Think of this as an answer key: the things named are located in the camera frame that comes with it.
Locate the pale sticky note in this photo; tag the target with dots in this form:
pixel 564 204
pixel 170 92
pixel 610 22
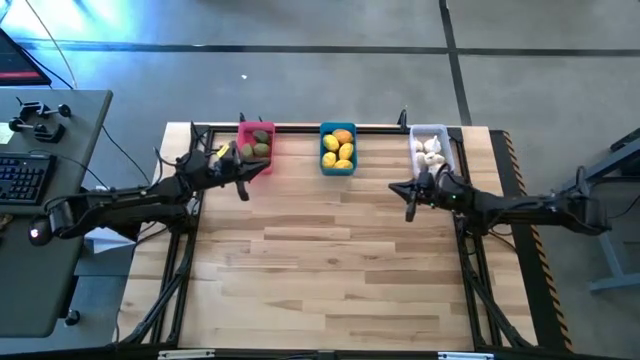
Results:
pixel 5 134

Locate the black desk clamp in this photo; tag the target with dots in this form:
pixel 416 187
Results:
pixel 47 134
pixel 32 107

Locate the grey metal stand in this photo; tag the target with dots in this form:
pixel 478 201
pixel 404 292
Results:
pixel 612 260

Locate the dark green avocado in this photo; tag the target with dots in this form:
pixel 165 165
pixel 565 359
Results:
pixel 260 136

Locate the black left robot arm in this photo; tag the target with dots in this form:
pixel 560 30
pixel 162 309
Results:
pixel 125 207

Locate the black computer mouse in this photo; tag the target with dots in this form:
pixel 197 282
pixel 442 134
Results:
pixel 40 234

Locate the yellow lemon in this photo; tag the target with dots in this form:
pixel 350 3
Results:
pixel 328 160
pixel 346 151
pixel 331 142
pixel 343 164

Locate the grey side desk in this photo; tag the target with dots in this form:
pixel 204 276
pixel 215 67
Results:
pixel 30 280

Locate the white translucent plastic basket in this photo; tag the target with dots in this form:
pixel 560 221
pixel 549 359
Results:
pixel 451 150

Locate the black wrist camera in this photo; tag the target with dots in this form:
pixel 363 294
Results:
pixel 432 179
pixel 225 156

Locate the black aluminium table frame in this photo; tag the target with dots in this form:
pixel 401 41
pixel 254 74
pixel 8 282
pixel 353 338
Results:
pixel 300 129

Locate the silver frame end plate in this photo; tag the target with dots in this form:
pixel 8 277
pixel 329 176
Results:
pixel 465 356
pixel 187 355

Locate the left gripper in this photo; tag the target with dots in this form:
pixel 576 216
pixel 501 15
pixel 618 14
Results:
pixel 222 172

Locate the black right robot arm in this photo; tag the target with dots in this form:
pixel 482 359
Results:
pixel 525 212

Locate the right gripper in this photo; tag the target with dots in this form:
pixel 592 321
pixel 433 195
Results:
pixel 442 195

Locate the black hazard striped platform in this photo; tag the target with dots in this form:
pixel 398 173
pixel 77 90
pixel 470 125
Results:
pixel 522 300

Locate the black computer keyboard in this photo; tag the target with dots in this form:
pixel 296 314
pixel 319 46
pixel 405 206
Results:
pixel 25 177

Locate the green lime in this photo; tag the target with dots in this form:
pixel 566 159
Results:
pixel 261 149
pixel 247 151

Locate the large white garlic bulb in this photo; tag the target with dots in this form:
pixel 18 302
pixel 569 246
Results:
pixel 433 145

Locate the pink plastic basket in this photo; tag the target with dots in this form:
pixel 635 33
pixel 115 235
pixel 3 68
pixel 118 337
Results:
pixel 245 125

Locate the black round knob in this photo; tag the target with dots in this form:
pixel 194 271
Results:
pixel 72 317

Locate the white paper sheet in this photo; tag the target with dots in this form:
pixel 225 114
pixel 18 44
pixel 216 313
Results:
pixel 107 245

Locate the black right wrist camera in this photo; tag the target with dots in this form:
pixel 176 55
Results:
pixel 432 179

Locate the teal plastic basket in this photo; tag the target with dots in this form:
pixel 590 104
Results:
pixel 338 173

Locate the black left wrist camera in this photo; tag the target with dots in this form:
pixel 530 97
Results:
pixel 225 156

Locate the orange tinted lemon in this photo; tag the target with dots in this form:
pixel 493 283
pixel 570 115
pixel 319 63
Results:
pixel 344 135

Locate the black computer monitor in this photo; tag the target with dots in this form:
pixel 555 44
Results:
pixel 20 65

